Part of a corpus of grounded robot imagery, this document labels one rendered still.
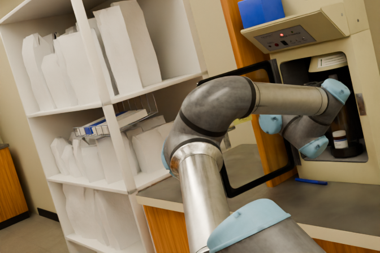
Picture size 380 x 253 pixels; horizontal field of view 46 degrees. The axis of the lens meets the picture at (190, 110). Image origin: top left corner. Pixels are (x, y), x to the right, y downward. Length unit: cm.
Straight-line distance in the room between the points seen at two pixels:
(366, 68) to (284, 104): 46
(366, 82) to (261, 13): 38
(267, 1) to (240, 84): 55
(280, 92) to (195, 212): 38
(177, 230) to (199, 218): 110
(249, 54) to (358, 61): 39
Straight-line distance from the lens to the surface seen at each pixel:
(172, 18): 265
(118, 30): 236
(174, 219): 191
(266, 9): 147
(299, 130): 128
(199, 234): 80
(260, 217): 62
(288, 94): 109
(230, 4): 160
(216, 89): 96
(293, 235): 62
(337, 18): 138
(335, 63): 151
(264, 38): 151
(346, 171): 157
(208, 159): 94
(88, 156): 260
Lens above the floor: 149
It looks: 7 degrees down
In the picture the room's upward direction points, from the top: 15 degrees counter-clockwise
